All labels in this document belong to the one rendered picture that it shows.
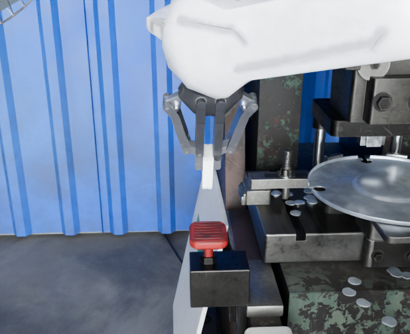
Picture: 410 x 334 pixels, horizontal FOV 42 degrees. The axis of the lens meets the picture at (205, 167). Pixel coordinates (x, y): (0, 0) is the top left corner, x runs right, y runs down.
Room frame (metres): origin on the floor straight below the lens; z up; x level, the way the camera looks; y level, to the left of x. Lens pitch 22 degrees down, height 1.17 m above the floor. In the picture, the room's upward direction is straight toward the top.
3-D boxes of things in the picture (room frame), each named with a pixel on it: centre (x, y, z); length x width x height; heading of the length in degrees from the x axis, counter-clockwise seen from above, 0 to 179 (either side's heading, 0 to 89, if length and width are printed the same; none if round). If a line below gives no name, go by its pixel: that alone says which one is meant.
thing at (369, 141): (0.97, -0.32, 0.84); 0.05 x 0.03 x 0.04; 93
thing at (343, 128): (0.99, -0.32, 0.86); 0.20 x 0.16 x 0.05; 93
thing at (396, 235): (0.81, -0.33, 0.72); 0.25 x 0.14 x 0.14; 3
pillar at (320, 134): (1.04, -0.24, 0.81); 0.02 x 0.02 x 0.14
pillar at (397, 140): (1.05, -0.40, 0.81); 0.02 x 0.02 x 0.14
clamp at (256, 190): (0.98, -0.15, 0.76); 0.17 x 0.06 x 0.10; 93
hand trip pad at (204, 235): (0.74, -0.01, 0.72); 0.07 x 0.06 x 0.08; 3
